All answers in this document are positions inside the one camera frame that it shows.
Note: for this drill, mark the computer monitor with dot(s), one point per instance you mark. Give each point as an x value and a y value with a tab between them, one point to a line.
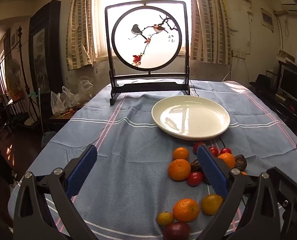
292	82

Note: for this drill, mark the dark brown dried fruit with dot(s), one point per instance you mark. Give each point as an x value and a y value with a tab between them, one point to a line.
196	165
240	161

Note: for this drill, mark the clear plastic bag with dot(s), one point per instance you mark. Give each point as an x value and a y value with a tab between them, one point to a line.
84	90

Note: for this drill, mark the dark framed landscape painting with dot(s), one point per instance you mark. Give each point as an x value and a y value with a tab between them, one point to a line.
39	62

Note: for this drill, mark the yellow tangerine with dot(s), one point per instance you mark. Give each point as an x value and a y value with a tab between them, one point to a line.
209	203

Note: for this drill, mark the blue striped tablecloth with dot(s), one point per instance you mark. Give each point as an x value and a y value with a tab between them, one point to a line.
128	155

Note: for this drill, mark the white plastic bag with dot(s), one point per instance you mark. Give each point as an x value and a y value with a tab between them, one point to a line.
57	103

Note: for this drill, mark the white plate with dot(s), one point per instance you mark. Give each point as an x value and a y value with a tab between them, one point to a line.
191	117

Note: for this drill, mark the small yellow kumquat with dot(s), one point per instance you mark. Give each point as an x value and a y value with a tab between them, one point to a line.
165	218

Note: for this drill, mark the wall socket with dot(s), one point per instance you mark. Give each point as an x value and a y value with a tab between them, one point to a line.
238	53

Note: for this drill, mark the black hat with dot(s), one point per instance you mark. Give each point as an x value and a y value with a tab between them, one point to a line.
262	81

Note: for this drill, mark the checked curtain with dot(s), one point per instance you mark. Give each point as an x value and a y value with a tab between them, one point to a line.
78	30
211	30

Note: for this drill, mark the red cherry tomato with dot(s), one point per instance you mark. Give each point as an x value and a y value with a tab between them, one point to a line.
225	151
195	178
213	151
196	148

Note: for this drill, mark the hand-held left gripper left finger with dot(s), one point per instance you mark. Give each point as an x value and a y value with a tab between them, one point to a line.
82	170

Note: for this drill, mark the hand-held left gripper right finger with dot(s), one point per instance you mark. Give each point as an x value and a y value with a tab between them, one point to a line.
211	170

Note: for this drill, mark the bird painting table screen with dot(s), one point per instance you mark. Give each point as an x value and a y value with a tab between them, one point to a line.
148	86

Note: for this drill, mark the dark wooden cabinet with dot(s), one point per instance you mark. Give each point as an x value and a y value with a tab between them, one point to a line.
286	112

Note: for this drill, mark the electric fan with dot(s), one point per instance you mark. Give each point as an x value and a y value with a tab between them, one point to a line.
13	70

